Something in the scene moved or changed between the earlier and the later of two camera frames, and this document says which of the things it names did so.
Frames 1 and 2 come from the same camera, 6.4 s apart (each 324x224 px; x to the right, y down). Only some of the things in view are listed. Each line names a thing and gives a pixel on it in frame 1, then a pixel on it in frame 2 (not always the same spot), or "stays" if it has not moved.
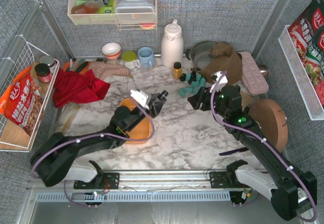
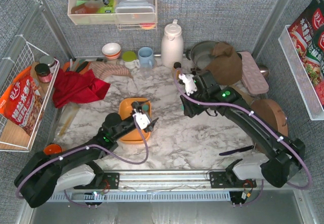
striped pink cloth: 103,69 stays
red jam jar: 43,73 stays
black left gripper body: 154,104 -> 138,111
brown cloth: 224,58 stays
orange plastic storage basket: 142,130 stays
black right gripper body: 202,100 -> 189,105
